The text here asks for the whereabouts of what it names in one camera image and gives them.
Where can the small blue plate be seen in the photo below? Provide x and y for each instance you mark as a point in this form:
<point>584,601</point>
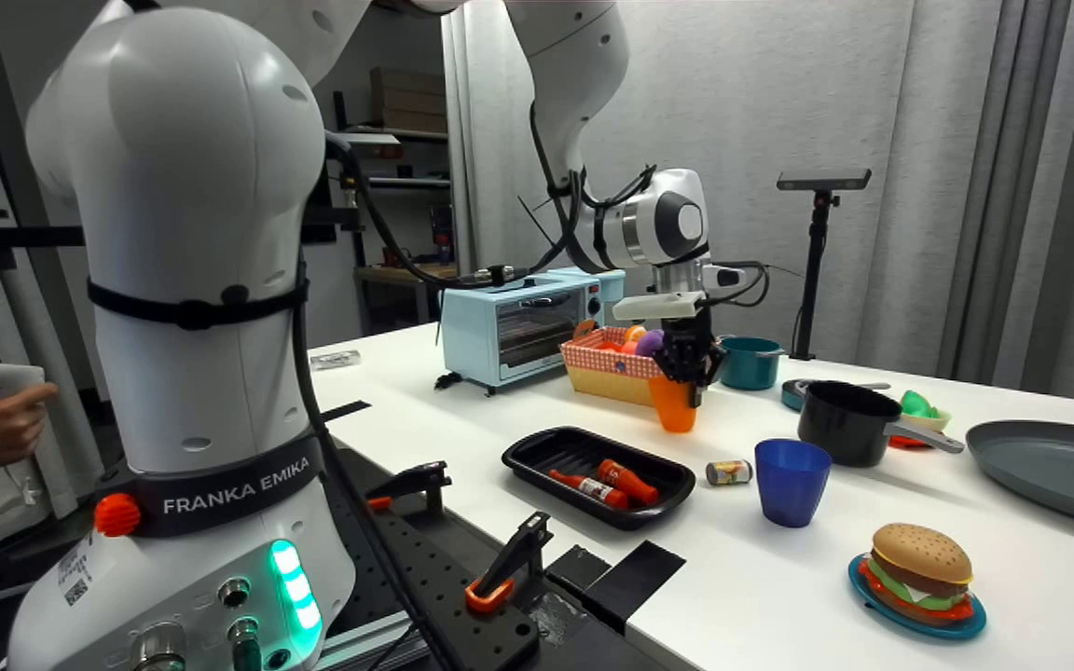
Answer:
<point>882,610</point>

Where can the shelf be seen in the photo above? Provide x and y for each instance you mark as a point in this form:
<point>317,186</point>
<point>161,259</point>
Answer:
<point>402,186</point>

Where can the grey curtain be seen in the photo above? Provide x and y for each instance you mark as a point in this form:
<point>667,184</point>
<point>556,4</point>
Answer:
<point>966,186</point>

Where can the black toy pot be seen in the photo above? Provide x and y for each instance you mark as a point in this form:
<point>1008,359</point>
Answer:
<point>843,424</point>

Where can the orange checkered basket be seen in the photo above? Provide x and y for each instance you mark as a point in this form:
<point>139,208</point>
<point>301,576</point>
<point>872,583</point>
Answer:
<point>604,373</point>

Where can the black plastic tray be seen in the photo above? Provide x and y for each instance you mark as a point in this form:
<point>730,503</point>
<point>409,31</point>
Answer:
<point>546,457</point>

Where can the red toy sauce bottle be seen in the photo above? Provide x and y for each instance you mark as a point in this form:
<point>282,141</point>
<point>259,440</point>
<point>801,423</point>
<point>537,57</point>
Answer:
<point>593,489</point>

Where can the small beige bowl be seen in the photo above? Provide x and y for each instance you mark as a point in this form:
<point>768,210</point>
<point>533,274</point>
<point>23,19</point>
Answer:
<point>930,422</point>

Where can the toy oven door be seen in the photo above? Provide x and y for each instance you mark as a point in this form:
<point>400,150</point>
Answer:
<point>537,335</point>

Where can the camera on mount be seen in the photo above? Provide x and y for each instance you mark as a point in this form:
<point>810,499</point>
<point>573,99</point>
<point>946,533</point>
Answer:
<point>817,261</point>

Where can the teal toy pot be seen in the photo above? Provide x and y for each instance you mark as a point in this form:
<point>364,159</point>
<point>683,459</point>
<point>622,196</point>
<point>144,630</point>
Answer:
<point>748,365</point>

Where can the black clamp with orange grip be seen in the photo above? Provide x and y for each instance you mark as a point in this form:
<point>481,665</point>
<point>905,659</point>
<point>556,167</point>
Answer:
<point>420,480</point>
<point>509,564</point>

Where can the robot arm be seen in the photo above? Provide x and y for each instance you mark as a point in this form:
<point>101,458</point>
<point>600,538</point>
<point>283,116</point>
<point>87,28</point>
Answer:
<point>192,233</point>

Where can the light blue toy oven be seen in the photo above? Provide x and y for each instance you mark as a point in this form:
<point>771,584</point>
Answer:
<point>472,335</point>

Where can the orange toy sauce bottle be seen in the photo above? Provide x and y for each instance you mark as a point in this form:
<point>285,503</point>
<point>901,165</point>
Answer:
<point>628,479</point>

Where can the orange plastic cup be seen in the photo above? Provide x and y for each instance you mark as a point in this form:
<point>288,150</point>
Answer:
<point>673,410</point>

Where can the clear plastic packet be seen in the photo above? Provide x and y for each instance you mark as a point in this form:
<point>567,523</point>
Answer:
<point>336,359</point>

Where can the stack of cardboard boxes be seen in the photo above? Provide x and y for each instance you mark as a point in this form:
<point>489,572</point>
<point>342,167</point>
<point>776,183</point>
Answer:
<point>409,101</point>

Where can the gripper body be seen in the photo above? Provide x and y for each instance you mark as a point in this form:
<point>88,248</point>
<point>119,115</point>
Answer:
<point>688,334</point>

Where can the dark blue plastic cup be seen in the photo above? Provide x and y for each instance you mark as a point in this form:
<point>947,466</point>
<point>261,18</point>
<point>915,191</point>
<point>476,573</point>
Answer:
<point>791,485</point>

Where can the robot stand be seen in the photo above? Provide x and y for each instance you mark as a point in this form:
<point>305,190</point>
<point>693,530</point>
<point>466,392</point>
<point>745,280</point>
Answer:
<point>448,596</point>

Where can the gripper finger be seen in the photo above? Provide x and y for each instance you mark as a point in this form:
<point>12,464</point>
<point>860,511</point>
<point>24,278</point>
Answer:
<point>669,365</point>
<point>707,365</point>

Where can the grey oval plate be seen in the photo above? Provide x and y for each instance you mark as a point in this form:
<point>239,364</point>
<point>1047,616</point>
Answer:
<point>1054,471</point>

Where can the light blue toy appliance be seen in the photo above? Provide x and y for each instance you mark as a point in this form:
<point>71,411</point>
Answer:
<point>610,284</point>

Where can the toy burger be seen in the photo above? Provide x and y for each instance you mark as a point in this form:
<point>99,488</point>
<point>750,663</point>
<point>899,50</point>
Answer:
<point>921,570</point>

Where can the green toy vegetable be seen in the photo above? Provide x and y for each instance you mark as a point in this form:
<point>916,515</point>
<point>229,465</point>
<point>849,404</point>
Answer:
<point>916,403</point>

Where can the small toy can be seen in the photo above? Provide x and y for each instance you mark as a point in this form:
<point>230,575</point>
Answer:
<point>729,472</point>

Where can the black tape patch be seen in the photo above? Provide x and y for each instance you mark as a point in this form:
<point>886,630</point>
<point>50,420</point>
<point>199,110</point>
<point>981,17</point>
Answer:
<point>626,578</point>

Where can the orange toy fruit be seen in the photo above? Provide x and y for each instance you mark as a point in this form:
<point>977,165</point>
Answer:
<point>632,335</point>

